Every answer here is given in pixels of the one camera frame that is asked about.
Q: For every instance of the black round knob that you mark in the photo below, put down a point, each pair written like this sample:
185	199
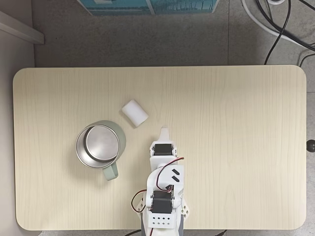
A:
311	146

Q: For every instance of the blue printed box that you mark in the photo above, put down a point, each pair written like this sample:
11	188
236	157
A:
147	6

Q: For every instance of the white shelf board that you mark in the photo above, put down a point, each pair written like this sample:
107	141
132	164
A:
22	29

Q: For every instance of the white dressing roll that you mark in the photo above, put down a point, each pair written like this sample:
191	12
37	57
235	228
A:
135	113

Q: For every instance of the white round fitting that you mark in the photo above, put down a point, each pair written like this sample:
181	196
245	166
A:
276	2

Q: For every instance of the white lattice base plate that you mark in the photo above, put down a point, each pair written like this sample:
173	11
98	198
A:
185	210

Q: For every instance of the green steel-lined cup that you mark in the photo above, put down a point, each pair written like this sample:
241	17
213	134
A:
101	145

